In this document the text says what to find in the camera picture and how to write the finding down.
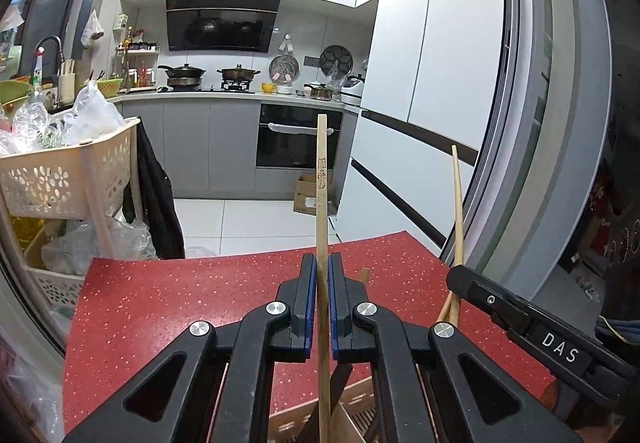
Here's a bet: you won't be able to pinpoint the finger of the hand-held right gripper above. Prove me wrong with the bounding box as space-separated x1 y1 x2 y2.
445 265 535 337

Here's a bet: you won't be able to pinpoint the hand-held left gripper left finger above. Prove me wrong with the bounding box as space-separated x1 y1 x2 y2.
62 255 317 443

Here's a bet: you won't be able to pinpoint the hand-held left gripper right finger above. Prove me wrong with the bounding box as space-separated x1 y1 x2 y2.
327 253 569 443

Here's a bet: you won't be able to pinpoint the beige plastic utensil holder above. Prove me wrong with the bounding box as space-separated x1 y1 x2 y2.
267 372 382 443

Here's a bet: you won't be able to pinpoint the person's right hand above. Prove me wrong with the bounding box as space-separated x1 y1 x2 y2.
542 379 634 443

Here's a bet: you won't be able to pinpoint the cardboard box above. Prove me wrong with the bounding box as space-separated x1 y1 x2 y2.
292 172 339 216

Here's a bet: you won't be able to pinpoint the black built-in oven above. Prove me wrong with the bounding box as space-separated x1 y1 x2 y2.
255 103 344 170

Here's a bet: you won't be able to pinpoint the black hanging jacket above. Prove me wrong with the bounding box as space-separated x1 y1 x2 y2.
122 120 186 260

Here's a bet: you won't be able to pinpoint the grey lower kitchen cabinets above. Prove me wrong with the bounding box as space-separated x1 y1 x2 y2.
122 95 359 200

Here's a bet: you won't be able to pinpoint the stainless pot with lid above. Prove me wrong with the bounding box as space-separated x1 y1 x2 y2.
303 81 335 101

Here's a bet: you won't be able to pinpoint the white rice cooker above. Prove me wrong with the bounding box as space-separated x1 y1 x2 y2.
339 74 366 105

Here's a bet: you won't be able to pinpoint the white refrigerator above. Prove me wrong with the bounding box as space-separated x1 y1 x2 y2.
332 0 522 260

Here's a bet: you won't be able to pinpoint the round hanging steamer plate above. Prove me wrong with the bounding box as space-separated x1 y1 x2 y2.
268 54 301 85

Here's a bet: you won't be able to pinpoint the gas stove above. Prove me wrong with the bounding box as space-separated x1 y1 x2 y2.
166 78 257 94

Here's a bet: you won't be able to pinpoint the brown cooking pot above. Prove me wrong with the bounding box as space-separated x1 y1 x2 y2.
216 64 262 89

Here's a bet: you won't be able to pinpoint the grey round hanging rack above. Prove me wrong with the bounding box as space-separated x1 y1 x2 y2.
319 45 355 74

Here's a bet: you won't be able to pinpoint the black wok with lid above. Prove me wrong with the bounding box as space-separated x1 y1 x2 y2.
157 63 207 89

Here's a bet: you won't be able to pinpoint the beige plastic basket rack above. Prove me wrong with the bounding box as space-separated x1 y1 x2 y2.
0 117 144 324

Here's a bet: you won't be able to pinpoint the yellow cooking oil bottle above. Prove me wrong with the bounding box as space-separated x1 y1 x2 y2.
9 217 47 251

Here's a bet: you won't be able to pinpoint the metal spice rack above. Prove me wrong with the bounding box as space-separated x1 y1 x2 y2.
114 42 161 92

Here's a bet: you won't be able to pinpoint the pile of clear plastic bags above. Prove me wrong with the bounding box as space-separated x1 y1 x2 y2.
0 81 127 156

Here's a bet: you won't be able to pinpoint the black range hood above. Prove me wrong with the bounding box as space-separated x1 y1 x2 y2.
164 0 284 55

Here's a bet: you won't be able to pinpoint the green colander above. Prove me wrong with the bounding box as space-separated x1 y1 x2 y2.
82 77 125 96

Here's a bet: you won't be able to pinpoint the hanging white plastic bag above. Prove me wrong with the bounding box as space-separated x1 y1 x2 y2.
80 9 105 49

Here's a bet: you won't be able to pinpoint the black kitchen faucet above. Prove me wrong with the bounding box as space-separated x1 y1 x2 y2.
33 35 64 74

